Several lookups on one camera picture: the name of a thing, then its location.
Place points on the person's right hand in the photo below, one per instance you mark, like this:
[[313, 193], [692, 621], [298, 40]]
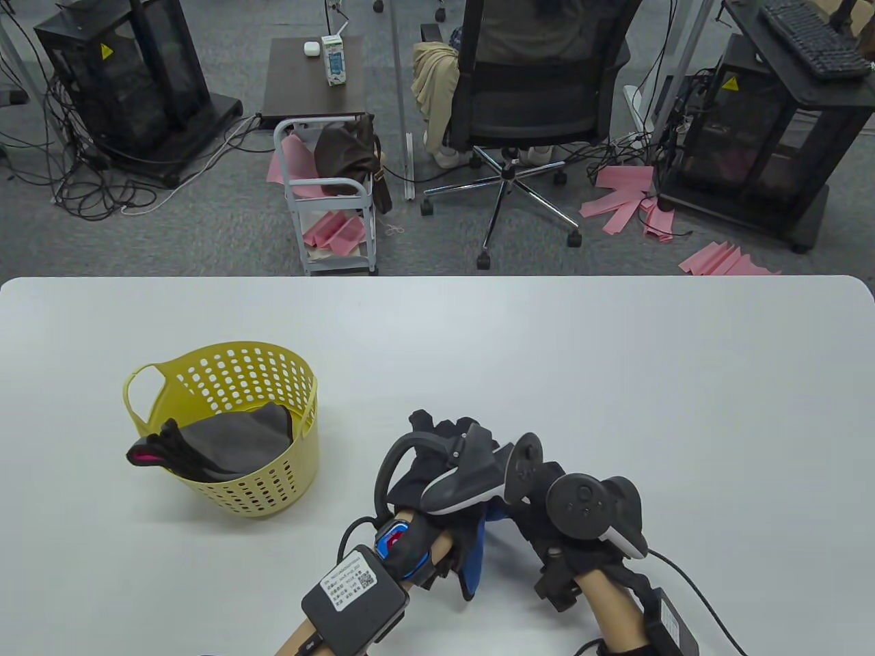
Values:
[[530, 499]]

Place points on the person's left hand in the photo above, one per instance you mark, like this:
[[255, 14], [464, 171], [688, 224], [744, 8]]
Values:
[[427, 465]]

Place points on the grey VR controller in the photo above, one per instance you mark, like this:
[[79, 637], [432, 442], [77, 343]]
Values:
[[577, 502], [465, 471]]

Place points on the grey-backed blue hand towel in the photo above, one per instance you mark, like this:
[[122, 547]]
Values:
[[246, 441], [475, 560]]

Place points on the pink hand towel black trim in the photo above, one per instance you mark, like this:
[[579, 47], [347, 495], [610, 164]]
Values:
[[140, 454]]

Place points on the person's right forearm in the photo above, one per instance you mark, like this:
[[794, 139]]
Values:
[[612, 608]]

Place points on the person's left forearm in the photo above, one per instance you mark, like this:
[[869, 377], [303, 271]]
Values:
[[295, 637]]

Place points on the black wrist smart band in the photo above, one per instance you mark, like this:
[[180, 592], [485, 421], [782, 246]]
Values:
[[396, 540]]

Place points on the yellow perforated plastic basket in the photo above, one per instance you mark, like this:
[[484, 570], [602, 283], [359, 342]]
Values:
[[273, 488]]

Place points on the black wrist sensor box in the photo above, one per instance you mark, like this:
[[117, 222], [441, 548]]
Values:
[[352, 601], [673, 625]]

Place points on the white metal trolley cart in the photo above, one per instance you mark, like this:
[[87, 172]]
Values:
[[342, 266]]

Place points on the pink paper sheet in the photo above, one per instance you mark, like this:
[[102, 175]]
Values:
[[294, 160], [660, 222], [335, 231], [612, 212], [625, 179], [724, 261]]

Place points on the brown leather bag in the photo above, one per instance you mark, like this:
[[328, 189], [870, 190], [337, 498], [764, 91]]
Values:
[[345, 154]]

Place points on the black mesh office chair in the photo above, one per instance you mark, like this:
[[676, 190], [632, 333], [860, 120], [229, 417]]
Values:
[[526, 102]]

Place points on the dark brown low table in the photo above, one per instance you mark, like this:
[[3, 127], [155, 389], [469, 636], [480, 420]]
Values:
[[294, 82]]

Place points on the white drink carton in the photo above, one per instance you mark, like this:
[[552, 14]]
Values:
[[334, 65]]

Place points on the white desk leg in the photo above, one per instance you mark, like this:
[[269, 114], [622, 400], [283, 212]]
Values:
[[692, 41]]

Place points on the black mesh equipment cabinet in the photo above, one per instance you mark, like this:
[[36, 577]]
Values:
[[116, 82], [820, 102]]

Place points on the black computer keyboard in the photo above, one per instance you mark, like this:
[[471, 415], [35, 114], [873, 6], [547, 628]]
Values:
[[813, 41]]

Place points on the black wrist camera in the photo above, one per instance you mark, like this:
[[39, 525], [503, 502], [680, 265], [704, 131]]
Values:
[[560, 591]]

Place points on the grey metal post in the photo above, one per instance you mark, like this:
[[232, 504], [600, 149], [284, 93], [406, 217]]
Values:
[[409, 171]]

